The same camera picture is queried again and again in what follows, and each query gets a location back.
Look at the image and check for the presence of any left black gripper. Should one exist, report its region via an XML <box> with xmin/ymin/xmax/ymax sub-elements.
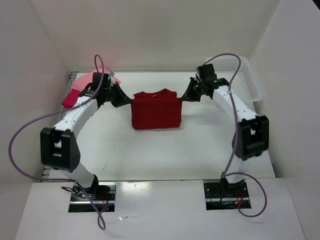
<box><xmin>103</xmin><ymin>81</ymin><xmax>133</xmax><ymax>108</ymax></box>

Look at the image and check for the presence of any dark red t shirt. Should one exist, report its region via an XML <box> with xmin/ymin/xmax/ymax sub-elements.
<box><xmin>131</xmin><ymin>88</ymin><xmax>182</xmax><ymax>131</ymax></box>

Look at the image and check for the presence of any light pink t shirt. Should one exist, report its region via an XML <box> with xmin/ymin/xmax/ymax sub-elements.
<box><xmin>71</xmin><ymin>68</ymin><xmax>121</xmax><ymax>92</ymax></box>

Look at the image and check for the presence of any magenta red t shirt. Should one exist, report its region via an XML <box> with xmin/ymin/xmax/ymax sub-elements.
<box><xmin>61</xmin><ymin>89</ymin><xmax>81</xmax><ymax>109</ymax></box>

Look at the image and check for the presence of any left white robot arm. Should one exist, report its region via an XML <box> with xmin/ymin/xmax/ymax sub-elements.
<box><xmin>40</xmin><ymin>72</ymin><xmax>132</xmax><ymax>200</ymax></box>

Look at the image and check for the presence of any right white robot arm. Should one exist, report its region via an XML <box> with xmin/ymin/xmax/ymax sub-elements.
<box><xmin>181</xmin><ymin>63</ymin><xmax>269</xmax><ymax>197</ymax></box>

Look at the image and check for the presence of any white plastic basket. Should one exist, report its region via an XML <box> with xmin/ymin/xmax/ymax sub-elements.
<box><xmin>205</xmin><ymin>55</ymin><xmax>263</xmax><ymax>103</ymax></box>

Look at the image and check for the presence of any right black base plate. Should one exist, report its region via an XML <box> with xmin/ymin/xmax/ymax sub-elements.
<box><xmin>203</xmin><ymin>180</ymin><xmax>252</xmax><ymax>211</ymax></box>

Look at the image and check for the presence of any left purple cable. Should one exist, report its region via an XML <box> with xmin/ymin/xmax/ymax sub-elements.
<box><xmin>8</xmin><ymin>53</ymin><xmax>107</xmax><ymax>231</ymax></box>

